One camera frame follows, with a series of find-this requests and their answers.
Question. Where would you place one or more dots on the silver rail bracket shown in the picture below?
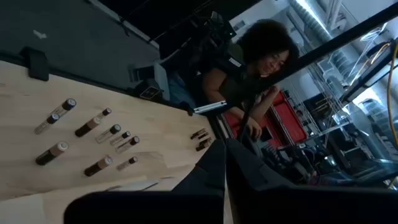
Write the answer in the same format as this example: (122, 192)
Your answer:
(210, 107)

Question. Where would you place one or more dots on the black table-level camera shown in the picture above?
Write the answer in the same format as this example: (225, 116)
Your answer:
(149, 91)

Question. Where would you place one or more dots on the black table edge clamp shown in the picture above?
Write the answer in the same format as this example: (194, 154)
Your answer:
(188, 109)
(37, 63)

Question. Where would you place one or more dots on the white paper scrap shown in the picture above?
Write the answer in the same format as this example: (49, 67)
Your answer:
(39, 34)

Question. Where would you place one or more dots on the silver ceiling duct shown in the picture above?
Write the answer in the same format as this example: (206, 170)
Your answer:
(311, 18)

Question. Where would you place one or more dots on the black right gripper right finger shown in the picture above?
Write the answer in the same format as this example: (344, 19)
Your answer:
(280, 202)

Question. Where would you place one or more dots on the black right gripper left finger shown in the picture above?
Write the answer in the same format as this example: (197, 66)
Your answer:
(199, 199)

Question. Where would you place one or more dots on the black overhead frame beam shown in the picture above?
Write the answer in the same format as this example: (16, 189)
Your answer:
(342, 41)

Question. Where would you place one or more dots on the copper black Duracell battery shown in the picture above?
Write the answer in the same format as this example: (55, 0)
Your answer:
(96, 167)
(199, 133)
(84, 130)
(203, 143)
(205, 135)
(49, 154)
(207, 146)

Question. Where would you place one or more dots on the person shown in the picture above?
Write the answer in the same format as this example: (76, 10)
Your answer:
(270, 62)

